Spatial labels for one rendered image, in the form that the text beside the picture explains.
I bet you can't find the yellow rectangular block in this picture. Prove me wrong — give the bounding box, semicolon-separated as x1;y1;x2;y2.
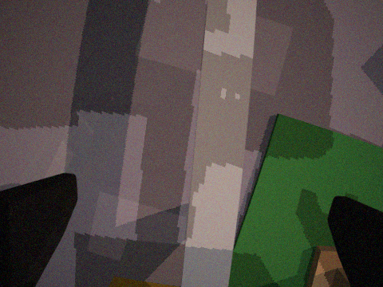
109;277;179;287

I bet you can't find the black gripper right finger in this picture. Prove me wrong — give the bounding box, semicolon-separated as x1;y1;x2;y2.
328;195;383;287

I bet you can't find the green putting mat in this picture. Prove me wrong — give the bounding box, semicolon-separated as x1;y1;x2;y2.
229;114;383;287

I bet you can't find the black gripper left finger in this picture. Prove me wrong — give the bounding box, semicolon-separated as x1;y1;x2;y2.
0;172;77;287

